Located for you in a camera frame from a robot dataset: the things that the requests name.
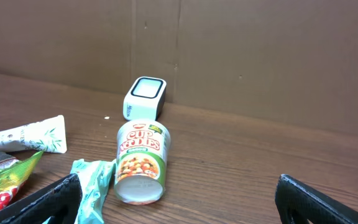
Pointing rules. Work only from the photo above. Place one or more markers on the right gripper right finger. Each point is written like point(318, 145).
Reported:
point(298, 203)

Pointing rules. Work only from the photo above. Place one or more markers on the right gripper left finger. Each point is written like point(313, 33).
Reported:
point(56, 203)

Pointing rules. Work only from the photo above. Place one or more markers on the teal white pouch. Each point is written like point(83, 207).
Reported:
point(95, 180)

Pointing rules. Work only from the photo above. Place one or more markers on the green snack packet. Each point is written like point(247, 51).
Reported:
point(13, 174)

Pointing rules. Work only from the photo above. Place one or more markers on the white tube gold cap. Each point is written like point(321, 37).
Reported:
point(48, 135)

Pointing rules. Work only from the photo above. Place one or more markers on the cup noodles container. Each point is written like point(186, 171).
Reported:
point(141, 162)

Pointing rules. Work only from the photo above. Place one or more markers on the white barcode scanner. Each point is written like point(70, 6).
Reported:
point(145, 99)

